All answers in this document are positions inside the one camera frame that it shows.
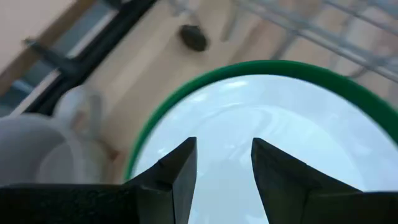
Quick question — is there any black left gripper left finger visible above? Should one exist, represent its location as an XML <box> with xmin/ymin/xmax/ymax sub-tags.
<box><xmin>0</xmin><ymin>136</ymin><xmax>198</xmax><ymax>224</ymax></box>

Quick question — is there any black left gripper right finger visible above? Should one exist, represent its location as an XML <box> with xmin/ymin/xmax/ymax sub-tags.
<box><xmin>251</xmin><ymin>138</ymin><xmax>398</xmax><ymax>224</ymax></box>

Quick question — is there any dark green and white plate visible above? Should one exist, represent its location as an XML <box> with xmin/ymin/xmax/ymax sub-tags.
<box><xmin>124</xmin><ymin>59</ymin><xmax>398</xmax><ymax>224</ymax></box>

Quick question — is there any grey speckled mug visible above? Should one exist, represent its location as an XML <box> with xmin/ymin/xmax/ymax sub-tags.
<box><xmin>0</xmin><ymin>84</ymin><xmax>121</xmax><ymax>187</ymax></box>

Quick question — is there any beige side table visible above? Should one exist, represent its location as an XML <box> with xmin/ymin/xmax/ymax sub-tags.
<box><xmin>0</xmin><ymin>0</ymin><xmax>97</xmax><ymax>97</ymax></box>

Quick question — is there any grey wire dish rack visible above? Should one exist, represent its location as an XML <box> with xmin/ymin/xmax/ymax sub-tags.
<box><xmin>167</xmin><ymin>0</ymin><xmax>398</xmax><ymax>83</ymax></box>

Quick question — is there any black table edge rail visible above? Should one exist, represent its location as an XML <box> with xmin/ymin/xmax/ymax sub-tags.
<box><xmin>23</xmin><ymin>0</ymin><xmax>159</xmax><ymax>116</ymax></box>

